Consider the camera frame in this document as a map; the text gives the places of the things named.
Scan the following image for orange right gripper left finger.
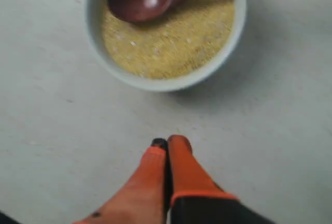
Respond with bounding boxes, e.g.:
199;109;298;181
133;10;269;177
77;138;168;223

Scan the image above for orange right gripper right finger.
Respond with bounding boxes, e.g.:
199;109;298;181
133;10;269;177
168;135;272;224

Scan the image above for yellow grain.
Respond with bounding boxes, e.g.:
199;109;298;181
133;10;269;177
101;0;235;79

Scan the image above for white ceramic bowl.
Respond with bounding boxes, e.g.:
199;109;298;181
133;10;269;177
85;0;247;92

